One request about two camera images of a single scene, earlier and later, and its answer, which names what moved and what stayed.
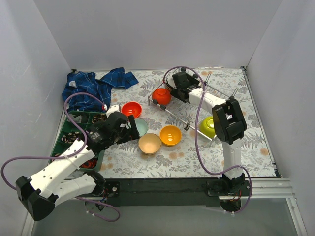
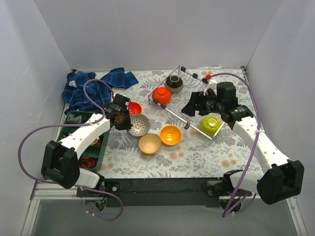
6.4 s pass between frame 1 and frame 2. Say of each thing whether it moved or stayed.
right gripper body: moved
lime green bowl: stayed
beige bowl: stayed
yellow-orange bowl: stayed
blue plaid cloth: stayed
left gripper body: moved
